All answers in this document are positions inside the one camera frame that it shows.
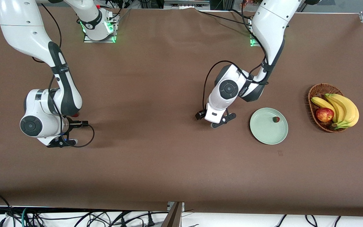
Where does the light green round plate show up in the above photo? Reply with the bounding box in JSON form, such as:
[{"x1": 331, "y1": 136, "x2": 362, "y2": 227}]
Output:
[{"x1": 250, "y1": 108, "x2": 289, "y2": 145}]

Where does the brown table cover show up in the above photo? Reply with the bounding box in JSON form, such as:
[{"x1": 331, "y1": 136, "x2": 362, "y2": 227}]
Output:
[{"x1": 0, "y1": 5, "x2": 363, "y2": 218}]

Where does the brown wicker basket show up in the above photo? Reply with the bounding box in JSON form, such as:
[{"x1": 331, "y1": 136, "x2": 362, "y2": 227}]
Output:
[{"x1": 308, "y1": 84, "x2": 349, "y2": 133}]

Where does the red apple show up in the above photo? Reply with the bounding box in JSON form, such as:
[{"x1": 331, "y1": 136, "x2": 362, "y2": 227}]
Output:
[{"x1": 315, "y1": 108, "x2": 335, "y2": 123}]

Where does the orange colourful object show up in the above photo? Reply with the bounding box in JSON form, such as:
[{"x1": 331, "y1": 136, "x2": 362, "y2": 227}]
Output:
[{"x1": 240, "y1": 0, "x2": 259, "y2": 9}]

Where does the yellow banana bunch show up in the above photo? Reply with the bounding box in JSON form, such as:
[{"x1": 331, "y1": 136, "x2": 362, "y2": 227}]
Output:
[{"x1": 311, "y1": 93, "x2": 360, "y2": 130}]

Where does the grey metal device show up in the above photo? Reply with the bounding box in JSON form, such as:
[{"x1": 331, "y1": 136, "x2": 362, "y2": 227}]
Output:
[{"x1": 164, "y1": 0, "x2": 211, "y2": 10}]

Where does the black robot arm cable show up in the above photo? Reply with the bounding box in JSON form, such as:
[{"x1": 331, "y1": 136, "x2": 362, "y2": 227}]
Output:
[
  {"x1": 32, "y1": 3, "x2": 95, "y2": 148},
  {"x1": 202, "y1": 0, "x2": 269, "y2": 111}
]

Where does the long thin black cable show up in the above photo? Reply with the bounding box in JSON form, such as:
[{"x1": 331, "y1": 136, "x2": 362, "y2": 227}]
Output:
[{"x1": 197, "y1": 10, "x2": 253, "y2": 27}]

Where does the aluminium frame post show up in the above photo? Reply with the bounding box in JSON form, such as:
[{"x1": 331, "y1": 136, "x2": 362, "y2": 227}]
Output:
[{"x1": 161, "y1": 201, "x2": 186, "y2": 227}]

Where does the short thin black cable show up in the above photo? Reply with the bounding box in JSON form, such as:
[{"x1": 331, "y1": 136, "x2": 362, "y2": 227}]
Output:
[{"x1": 229, "y1": 9, "x2": 251, "y2": 19}]

